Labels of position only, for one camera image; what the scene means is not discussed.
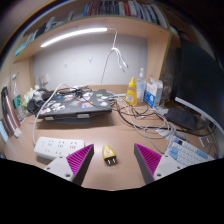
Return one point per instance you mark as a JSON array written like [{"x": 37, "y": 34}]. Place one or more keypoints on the small wall hook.
[
  {"x": 66, "y": 64},
  {"x": 90, "y": 60}
]

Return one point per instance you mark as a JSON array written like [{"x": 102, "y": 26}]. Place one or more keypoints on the black rectangular pouch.
[{"x": 180, "y": 118}]

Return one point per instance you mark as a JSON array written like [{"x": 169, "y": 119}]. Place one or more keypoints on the black monitor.
[{"x": 203, "y": 76}]

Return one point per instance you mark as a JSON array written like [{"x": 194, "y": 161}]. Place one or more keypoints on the white wall outlet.
[{"x": 43, "y": 80}]

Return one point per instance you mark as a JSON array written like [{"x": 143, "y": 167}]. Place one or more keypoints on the white LED light bar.
[{"x": 73, "y": 33}]

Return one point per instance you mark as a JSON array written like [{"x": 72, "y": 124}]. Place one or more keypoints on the pink thermos flask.
[{"x": 8, "y": 113}]

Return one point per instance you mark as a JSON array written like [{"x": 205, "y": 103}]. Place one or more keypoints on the yellow charger block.
[{"x": 108, "y": 152}]

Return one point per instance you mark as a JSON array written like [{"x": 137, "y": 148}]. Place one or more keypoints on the light blue flat case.
[{"x": 3, "y": 131}]

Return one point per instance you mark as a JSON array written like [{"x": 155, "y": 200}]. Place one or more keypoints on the white power strip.
[{"x": 56, "y": 146}]

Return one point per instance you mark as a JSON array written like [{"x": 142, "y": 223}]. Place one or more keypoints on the clear pump bottle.
[{"x": 141, "y": 86}]

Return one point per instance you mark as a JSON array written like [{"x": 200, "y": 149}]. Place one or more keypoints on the white and blue keyboard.
[{"x": 190, "y": 153}]

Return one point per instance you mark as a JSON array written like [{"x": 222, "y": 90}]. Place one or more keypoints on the grey laptop stand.
[{"x": 83, "y": 116}]

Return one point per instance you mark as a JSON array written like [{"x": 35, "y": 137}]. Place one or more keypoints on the dark laptop with stickers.
[{"x": 76, "y": 103}]

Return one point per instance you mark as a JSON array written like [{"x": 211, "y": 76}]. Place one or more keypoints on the green and white plush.
[{"x": 29, "y": 96}]

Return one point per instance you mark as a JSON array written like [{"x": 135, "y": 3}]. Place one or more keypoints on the yellow squeeze bottle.
[{"x": 131, "y": 95}]

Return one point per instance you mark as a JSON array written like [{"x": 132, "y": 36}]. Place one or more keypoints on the small white crumpled tissue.
[{"x": 17, "y": 133}]

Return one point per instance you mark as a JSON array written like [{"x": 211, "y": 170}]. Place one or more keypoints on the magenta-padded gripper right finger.
[{"x": 150, "y": 161}]

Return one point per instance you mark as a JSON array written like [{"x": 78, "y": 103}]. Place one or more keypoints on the black headphones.
[{"x": 32, "y": 105}]

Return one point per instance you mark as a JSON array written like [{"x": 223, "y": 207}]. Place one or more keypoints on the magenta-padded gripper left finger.
[{"x": 78, "y": 161}]

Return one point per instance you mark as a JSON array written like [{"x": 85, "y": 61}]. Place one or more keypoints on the blue and white box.
[{"x": 152, "y": 95}]

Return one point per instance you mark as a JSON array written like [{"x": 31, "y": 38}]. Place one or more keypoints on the wooden shelf unit with books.
[{"x": 100, "y": 23}]

